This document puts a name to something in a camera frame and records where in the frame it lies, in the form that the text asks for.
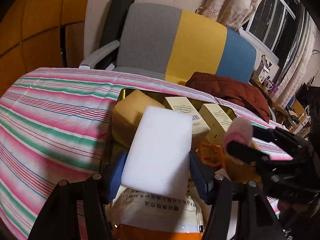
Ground white foam sponge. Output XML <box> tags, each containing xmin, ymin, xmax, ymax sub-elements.
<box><xmin>121</xmin><ymin>106</ymin><xmax>193</xmax><ymax>199</ymax></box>

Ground large tan sponge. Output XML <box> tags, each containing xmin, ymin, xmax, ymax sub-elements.
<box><xmin>111</xmin><ymin>89</ymin><xmax>165</xmax><ymax>148</ymax></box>

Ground orange snack packet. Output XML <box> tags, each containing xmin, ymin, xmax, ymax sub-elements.
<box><xmin>112</xmin><ymin>224</ymin><xmax>203</xmax><ymax>240</ymax></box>

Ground white printed packet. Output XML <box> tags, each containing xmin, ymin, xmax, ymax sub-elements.
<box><xmin>105</xmin><ymin>186</ymin><xmax>203</xmax><ymax>233</ymax></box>

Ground dark red jacket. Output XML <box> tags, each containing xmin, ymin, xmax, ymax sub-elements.
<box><xmin>185</xmin><ymin>72</ymin><xmax>271</xmax><ymax>122</ymax></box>

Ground striped pink green tablecloth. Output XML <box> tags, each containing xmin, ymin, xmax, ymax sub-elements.
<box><xmin>1</xmin><ymin>68</ymin><xmax>277</xmax><ymax>239</ymax></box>

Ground gold storage tin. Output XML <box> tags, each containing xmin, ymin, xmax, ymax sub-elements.
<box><xmin>100</xmin><ymin>88</ymin><xmax>238</xmax><ymax>170</ymax></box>

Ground window with white frame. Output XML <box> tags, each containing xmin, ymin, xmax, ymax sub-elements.
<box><xmin>240</xmin><ymin>0</ymin><xmax>301</xmax><ymax>68</ymax></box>

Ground orange plastic rack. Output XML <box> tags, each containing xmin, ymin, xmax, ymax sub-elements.
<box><xmin>197</xmin><ymin>142</ymin><xmax>226</xmax><ymax>171</ymax></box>

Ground white mug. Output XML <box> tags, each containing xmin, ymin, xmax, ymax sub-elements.
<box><xmin>263</xmin><ymin>80</ymin><xmax>273</xmax><ymax>90</ymax></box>

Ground grey yellow blue chair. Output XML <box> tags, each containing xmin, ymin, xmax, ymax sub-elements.
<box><xmin>80</xmin><ymin>3</ymin><xmax>257</xmax><ymax>85</ymax></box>

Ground wooden desk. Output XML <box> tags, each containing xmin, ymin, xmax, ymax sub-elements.
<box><xmin>249</xmin><ymin>77</ymin><xmax>311</xmax><ymax>138</ymax></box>

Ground white pen holder box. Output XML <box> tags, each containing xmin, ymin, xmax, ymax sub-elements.
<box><xmin>253</xmin><ymin>54</ymin><xmax>272</xmax><ymax>84</ymax></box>

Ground cream cardboard box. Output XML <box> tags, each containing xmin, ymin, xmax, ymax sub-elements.
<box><xmin>199</xmin><ymin>103</ymin><xmax>232</xmax><ymax>148</ymax></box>
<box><xmin>163</xmin><ymin>96</ymin><xmax>212</xmax><ymax>143</ymax></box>

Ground pink floral curtain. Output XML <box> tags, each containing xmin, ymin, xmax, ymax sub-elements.
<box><xmin>197</xmin><ymin>0</ymin><xmax>262</xmax><ymax>30</ymax></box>

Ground pink sock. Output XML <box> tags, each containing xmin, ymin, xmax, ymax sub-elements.
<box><xmin>224</xmin><ymin>117</ymin><xmax>253</xmax><ymax>153</ymax></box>

